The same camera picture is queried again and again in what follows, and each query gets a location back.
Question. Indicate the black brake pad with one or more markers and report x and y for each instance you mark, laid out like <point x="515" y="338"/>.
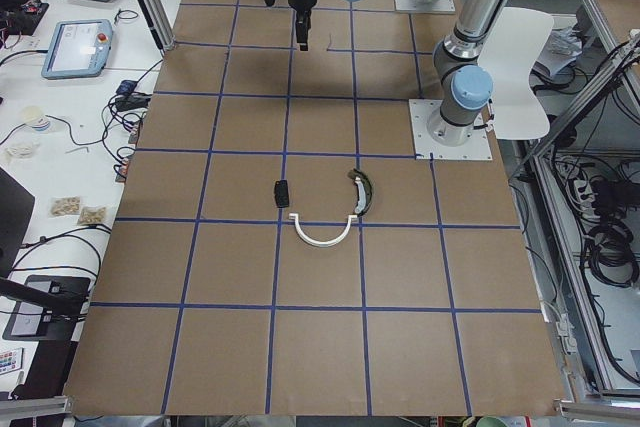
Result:
<point x="281" y="194"/>

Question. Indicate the white plastic chair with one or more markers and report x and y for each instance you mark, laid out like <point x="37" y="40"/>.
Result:
<point x="509" y="53"/>

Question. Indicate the green brake shoe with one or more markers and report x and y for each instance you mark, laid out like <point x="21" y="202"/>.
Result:
<point x="365" y="191"/>

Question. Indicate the blue teach pendant near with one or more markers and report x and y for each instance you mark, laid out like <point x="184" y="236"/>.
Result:
<point x="78" y="49"/>

